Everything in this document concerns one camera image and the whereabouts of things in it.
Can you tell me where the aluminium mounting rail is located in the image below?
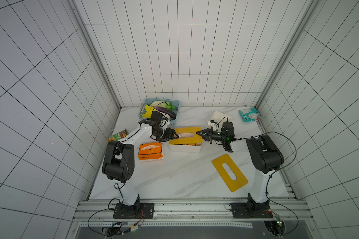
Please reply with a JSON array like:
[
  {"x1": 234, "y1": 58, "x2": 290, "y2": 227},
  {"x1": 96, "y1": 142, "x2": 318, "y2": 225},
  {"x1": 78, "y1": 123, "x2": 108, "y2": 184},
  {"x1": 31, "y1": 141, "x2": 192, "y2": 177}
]
[{"x1": 73, "y1": 198, "x2": 313, "y2": 228}]

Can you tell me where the purple toy eggplant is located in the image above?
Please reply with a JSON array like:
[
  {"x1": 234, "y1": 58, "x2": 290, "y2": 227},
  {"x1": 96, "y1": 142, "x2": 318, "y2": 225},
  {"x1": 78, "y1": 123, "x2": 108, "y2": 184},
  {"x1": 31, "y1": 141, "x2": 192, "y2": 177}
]
[{"x1": 156, "y1": 107, "x2": 177, "y2": 120}]

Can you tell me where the yellow toy cabbage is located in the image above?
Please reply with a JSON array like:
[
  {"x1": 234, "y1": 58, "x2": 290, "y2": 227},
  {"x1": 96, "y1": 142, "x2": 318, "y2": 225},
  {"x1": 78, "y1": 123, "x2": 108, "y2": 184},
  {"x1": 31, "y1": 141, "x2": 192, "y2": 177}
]
[{"x1": 141, "y1": 105, "x2": 155, "y2": 118}]

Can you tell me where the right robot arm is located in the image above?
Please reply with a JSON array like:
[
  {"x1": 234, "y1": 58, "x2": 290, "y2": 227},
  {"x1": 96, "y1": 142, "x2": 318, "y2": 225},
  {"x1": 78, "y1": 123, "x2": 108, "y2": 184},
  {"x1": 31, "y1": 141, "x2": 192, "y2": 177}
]
[{"x1": 196, "y1": 121, "x2": 285, "y2": 219}]

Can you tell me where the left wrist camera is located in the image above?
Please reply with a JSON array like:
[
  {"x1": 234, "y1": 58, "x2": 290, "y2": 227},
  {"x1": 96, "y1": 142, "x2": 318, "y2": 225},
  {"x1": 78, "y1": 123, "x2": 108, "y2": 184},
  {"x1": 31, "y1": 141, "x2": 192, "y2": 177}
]
[{"x1": 150, "y1": 110, "x2": 167, "y2": 125}]

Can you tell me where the green snack bag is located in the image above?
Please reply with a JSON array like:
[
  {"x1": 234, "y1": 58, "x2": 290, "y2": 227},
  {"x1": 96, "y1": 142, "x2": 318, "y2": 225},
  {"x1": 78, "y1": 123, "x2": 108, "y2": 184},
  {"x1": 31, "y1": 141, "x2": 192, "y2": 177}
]
[{"x1": 107, "y1": 129, "x2": 128, "y2": 142}]

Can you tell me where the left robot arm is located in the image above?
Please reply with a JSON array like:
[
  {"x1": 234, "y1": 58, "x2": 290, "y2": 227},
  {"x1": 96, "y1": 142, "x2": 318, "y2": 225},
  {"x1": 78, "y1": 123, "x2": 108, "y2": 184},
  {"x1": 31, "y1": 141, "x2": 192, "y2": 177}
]
[{"x1": 102, "y1": 111, "x2": 178, "y2": 219}]

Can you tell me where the blue plastic basket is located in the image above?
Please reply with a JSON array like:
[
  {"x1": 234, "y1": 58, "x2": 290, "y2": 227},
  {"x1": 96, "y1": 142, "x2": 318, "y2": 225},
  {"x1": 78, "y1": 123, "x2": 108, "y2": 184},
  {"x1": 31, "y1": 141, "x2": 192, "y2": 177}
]
[{"x1": 138, "y1": 98, "x2": 180, "y2": 126}]

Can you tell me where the white tissue box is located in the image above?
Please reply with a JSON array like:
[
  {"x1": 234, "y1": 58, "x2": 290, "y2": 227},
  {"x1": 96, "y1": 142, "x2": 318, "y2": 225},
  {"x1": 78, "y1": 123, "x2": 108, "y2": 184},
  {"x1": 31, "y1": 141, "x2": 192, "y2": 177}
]
[
  {"x1": 169, "y1": 143, "x2": 202, "y2": 153},
  {"x1": 210, "y1": 111, "x2": 232, "y2": 126}
]

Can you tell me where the yellow box lid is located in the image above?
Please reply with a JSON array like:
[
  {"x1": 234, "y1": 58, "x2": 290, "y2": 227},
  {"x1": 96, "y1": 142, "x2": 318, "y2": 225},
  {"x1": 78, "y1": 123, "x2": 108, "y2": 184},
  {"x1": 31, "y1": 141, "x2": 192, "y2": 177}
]
[
  {"x1": 212, "y1": 154, "x2": 248, "y2": 192},
  {"x1": 169, "y1": 126, "x2": 203, "y2": 144}
]

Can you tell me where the green toy lettuce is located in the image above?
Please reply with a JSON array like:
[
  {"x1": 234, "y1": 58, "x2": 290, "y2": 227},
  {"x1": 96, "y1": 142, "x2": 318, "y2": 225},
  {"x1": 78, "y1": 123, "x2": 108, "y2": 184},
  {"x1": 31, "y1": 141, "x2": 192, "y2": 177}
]
[{"x1": 150, "y1": 100, "x2": 177, "y2": 110}]

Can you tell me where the teal snack packet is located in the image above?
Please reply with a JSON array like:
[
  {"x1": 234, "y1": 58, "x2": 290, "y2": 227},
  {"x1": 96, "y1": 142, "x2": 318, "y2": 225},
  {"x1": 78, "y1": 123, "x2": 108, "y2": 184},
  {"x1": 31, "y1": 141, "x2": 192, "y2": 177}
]
[{"x1": 238, "y1": 108, "x2": 262, "y2": 122}]

